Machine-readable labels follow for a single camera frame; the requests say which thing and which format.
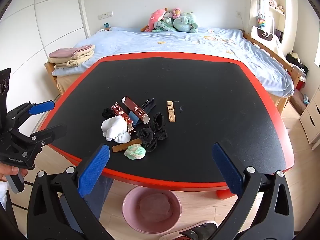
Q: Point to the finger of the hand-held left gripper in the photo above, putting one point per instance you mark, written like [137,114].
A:
[50,133]
[42,107]

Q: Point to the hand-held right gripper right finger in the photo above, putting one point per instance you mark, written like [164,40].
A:
[226,170]

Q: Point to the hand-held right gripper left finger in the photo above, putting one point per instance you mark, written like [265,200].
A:
[95,170]

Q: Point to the brown wooden strip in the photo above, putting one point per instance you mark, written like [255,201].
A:
[122,147]

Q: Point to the green white scrunchie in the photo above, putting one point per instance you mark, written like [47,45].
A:
[135,152]

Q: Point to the white sock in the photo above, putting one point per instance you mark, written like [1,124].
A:
[115,128]

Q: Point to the small black sock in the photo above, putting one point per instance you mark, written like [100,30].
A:
[107,112]

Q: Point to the small red paper box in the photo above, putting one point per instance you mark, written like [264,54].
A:
[120,112]

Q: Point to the black sheer sock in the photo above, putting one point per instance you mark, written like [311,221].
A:
[150,137]
[157,121]

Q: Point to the pink waste bin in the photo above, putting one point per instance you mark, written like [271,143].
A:
[151,210]

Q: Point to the long red paper box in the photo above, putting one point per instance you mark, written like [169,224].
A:
[136,108]

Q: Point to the light wooden clip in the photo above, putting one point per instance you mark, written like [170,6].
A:
[171,112]

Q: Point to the person's left hand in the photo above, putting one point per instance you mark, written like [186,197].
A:
[7,172]

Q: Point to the white printed garment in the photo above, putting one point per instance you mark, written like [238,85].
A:
[2,192]

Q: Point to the folded towels stack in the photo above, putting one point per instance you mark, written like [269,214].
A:
[75,61]

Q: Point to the folded pink blanket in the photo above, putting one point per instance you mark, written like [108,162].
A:
[61,53]

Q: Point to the blue plastic clip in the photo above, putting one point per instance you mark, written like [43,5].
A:
[136,121]

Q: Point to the red white shoe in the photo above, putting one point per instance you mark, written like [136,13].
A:
[200,230]

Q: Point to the red-edged black table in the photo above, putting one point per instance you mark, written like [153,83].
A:
[200,92]

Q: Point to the black plastic clip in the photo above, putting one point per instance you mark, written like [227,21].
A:
[148,105]

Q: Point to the brown floor cushion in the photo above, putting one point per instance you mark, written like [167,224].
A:
[297,102]

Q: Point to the white drawer cabinet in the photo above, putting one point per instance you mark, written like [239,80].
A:
[312,120]

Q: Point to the small blue device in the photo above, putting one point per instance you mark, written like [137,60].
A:
[107,26]

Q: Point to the bed with blue sheet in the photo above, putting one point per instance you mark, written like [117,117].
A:
[297,76]

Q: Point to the pile of clothes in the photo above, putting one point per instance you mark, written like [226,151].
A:
[296,62]

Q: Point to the white tote bag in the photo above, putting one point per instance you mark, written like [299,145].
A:
[263,35]

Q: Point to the striped plush toy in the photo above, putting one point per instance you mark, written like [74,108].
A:
[162,26]

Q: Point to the rainbow crochet bag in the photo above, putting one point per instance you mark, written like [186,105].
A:
[262,22]

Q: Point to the pink flower plush toy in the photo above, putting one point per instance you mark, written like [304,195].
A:
[176,12]

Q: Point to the white wall switch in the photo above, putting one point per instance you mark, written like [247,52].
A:
[105,15]

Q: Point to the white wall shelf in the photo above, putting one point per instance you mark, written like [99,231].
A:
[276,10]

